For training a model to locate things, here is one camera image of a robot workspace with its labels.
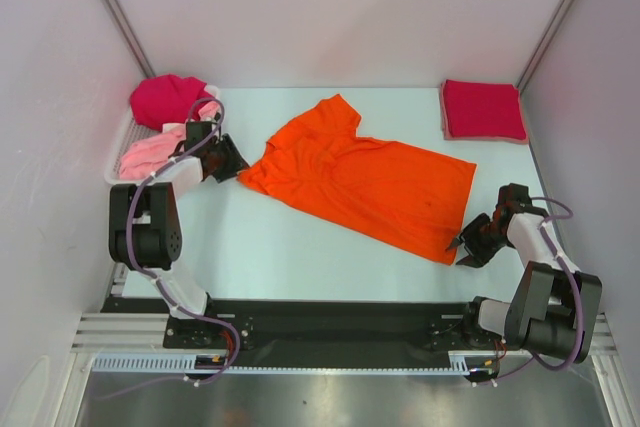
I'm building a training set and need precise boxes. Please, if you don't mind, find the white slotted cable duct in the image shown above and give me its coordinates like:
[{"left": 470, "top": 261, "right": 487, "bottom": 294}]
[{"left": 92, "top": 353, "right": 496, "bottom": 376}]

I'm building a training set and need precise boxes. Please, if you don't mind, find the crumpled pink t shirt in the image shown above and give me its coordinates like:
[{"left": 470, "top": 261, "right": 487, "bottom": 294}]
[{"left": 118, "top": 99, "right": 224, "bottom": 181}]

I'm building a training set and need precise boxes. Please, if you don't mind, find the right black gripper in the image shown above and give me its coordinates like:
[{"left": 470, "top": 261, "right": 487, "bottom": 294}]
[{"left": 448, "top": 212, "right": 511, "bottom": 268}]

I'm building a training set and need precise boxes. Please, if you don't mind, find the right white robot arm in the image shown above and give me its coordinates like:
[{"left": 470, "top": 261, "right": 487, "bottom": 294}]
[{"left": 447, "top": 183, "right": 602, "bottom": 371}]

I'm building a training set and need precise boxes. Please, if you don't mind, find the white plastic basket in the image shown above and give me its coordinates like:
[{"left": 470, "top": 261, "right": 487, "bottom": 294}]
[{"left": 105, "top": 82, "right": 220, "bottom": 185}]

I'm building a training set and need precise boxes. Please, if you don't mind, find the folded red t shirt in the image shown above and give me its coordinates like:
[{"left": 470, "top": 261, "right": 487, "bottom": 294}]
[{"left": 442, "top": 79, "right": 527, "bottom": 142}]

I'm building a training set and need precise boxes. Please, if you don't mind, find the crumpled magenta t shirt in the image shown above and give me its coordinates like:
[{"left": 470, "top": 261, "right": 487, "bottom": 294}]
[{"left": 129, "top": 74, "right": 217, "bottom": 131}]

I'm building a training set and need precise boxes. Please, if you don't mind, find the orange t shirt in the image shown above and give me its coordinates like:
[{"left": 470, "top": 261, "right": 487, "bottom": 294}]
[{"left": 238, "top": 94, "right": 476, "bottom": 265}]

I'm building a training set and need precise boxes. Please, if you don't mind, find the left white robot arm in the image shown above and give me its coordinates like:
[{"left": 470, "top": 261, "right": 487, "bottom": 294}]
[{"left": 108, "top": 120, "right": 248, "bottom": 347}]

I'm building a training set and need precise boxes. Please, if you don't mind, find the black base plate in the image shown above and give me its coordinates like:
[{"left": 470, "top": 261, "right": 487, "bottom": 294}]
[{"left": 101, "top": 297, "right": 507, "bottom": 371}]

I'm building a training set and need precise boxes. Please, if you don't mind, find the aluminium frame rail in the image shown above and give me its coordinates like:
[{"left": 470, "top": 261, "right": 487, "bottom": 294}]
[{"left": 69, "top": 311, "right": 619, "bottom": 356}]

